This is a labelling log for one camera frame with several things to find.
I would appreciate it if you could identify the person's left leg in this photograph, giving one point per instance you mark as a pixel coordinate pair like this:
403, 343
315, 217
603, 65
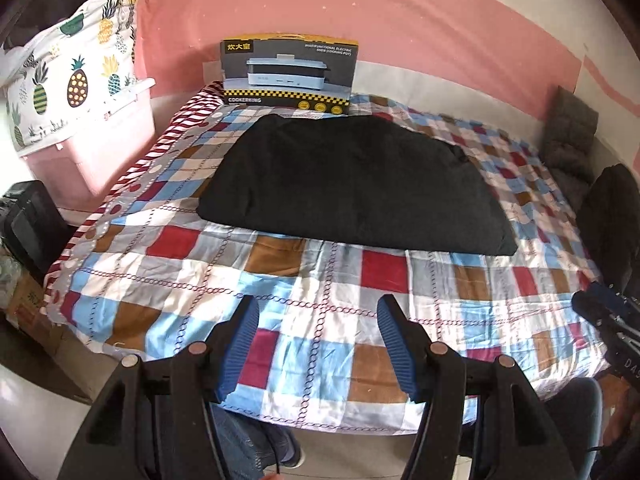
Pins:
240, 440

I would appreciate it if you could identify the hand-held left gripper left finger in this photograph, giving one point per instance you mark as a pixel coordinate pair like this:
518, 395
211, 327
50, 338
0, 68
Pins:
240, 345

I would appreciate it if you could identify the person's right leg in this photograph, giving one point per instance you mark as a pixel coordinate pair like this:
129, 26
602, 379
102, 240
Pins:
575, 410

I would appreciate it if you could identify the black bag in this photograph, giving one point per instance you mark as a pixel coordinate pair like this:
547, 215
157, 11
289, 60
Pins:
30, 220

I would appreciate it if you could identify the dark appliance carton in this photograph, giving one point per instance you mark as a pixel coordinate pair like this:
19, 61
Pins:
287, 67

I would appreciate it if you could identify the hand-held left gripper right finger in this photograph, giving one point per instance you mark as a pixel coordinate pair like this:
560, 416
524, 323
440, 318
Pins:
395, 340

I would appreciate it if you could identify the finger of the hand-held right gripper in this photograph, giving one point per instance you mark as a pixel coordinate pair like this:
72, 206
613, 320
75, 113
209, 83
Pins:
595, 301

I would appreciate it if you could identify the black garment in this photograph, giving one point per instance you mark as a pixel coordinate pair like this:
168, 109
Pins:
350, 185

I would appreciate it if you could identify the brown cardboard box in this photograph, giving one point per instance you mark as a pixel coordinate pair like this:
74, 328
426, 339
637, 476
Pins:
30, 320

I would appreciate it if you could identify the person's leg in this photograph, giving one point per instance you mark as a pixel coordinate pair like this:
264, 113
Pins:
240, 440
575, 410

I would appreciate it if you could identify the dark cloth bundle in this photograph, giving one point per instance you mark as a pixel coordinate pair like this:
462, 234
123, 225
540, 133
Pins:
612, 210

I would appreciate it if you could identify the pink storage box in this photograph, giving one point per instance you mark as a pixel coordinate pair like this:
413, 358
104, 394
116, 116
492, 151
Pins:
100, 160

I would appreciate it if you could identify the grey quilted cushion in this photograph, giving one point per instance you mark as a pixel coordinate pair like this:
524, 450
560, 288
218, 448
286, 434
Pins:
570, 130

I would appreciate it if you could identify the checkered bed sheet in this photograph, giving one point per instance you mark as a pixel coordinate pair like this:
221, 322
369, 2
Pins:
200, 280

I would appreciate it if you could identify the pineapple print cloth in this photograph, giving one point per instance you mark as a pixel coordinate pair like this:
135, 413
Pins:
60, 80

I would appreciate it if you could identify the blue shoe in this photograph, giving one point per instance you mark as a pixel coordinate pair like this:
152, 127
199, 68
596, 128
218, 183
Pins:
292, 455

